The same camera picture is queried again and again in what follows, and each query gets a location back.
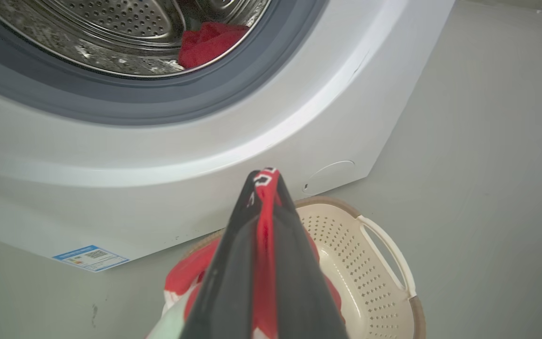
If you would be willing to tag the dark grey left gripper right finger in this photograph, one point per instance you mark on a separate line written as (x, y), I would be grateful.
(301, 287)

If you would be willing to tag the red and white garment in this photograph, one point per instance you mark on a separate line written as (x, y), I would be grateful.
(264, 245)

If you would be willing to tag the white front-load washing machine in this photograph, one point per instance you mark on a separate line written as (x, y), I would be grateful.
(252, 117)

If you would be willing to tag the red cloth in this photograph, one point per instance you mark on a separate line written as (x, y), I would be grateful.
(207, 43)

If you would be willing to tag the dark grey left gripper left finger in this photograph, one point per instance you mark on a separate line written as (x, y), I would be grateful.
(226, 287)

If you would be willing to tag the cream perforated laundry basket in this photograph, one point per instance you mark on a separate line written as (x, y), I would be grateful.
(370, 282)

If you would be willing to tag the blue energy label sticker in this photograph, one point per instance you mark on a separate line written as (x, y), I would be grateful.
(91, 258)

